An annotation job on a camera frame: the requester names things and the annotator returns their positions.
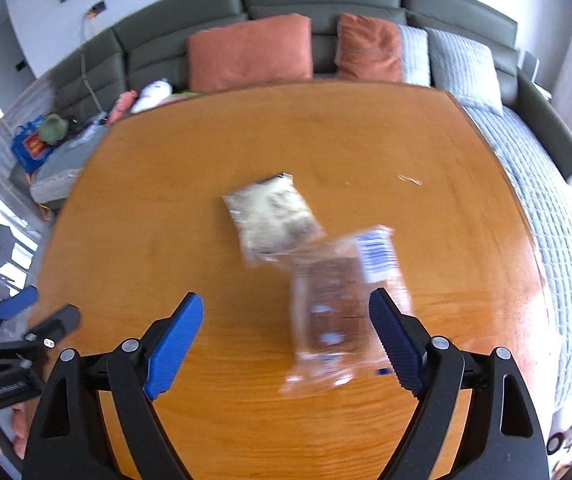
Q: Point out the lime green book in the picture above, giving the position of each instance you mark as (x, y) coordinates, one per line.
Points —
(186, 94)

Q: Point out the green hat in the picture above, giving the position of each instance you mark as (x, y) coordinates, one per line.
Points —
(53, 129)

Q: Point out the white box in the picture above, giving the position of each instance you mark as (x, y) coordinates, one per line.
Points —
(530, 66)

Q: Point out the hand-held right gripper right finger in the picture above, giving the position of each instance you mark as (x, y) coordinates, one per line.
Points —
(397, 345)

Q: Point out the small orange pillow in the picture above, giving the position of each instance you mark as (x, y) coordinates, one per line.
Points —
(368, 47)

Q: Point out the clear blue packet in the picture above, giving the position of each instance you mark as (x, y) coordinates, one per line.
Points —
(91, 127)

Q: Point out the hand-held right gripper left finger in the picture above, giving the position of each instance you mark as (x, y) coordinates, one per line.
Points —
(173, 347)

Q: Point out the white plush toy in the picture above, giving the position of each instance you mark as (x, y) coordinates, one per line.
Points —
(152, 95)

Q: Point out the light blue quilted blanket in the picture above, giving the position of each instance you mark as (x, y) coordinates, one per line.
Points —
(551, 220)

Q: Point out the large orange pillow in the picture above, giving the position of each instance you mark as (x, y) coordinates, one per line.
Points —
(251, 52)

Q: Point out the clear bag with grey contents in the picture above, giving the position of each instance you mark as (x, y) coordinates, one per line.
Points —
(273, 220)

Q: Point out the orange-red soft toy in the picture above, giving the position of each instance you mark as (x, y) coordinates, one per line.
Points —
(122, 105)

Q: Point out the clear bag with brown bread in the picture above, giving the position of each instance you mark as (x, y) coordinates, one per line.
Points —
(331, 300)

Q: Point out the grey quilted pillow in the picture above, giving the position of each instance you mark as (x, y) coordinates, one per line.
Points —
(463, 67)

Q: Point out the small clear wrapper scrap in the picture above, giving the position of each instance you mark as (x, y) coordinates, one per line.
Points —
(409, 179)

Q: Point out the grey patterned sofa cover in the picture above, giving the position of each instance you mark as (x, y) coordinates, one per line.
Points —
(61, 165)

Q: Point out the blue shopping bag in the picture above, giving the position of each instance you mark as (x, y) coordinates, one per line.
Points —
(28, 147)

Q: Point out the orange wall socket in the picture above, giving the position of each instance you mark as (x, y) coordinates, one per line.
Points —
(97, 10)

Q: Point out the white textured pillow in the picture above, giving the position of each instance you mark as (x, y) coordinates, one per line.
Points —
(415, 55)

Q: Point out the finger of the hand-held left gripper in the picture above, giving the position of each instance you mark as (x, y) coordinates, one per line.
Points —
(61, 320)
(16, 302)

